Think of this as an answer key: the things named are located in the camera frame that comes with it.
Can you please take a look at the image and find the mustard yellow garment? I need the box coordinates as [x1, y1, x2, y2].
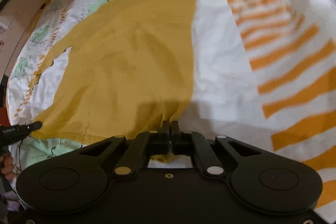
[27, 0, 310, 164]

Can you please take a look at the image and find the person's left hand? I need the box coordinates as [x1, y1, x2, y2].
[1, 153, 17, 181]

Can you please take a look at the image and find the white patterned bed cover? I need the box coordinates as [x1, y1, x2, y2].
[6, 0, 335, 223]

